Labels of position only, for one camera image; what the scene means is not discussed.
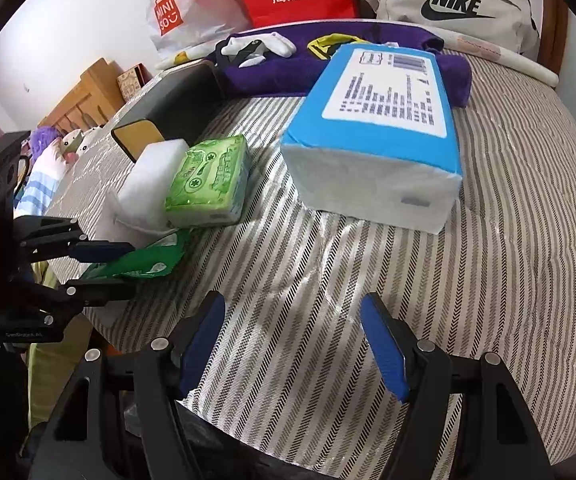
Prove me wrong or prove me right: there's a purple towel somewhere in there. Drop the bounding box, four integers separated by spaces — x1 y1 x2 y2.
207 20 472 107

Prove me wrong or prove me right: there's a green foil packet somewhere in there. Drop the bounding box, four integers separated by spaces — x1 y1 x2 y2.
79 230 191 280

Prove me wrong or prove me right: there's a rolled white patterned mat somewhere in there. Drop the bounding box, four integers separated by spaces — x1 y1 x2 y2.
155 21 559 88

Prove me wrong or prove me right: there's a white foam block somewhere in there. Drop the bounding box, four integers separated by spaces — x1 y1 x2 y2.
94 139 189 249

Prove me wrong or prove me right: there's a plush toys pile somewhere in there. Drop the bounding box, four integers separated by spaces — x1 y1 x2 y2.
30 126 102 162

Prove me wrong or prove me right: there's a green tissue pack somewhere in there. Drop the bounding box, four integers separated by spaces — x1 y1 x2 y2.
164 136 250 228

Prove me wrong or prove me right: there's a white sock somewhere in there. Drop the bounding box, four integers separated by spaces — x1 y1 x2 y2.
215 32 297 68

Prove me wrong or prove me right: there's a wooden headboard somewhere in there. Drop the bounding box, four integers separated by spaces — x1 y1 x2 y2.
38 58 125 133

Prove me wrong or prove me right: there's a brown patterned box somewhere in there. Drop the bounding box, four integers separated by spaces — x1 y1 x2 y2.
116 63 151 103

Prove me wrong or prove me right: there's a dark green rectangular tin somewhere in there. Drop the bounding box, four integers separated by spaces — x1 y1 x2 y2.
111 60 225 162

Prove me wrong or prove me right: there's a yellow pouch with black straps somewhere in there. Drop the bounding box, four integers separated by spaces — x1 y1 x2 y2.
307 32 366 61

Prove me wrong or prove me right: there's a striped grey bed quilt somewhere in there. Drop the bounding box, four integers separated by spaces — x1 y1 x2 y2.
41 49 576 480

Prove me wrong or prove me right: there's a light blue striped pillow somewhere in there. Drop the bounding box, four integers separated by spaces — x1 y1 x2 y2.
13 143 70 218

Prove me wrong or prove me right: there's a white Miniso plastic bag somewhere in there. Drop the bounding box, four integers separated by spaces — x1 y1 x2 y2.
145 0 250 58

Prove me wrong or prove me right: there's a blue tissue pack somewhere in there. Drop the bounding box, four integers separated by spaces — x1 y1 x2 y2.
280 44 463 234

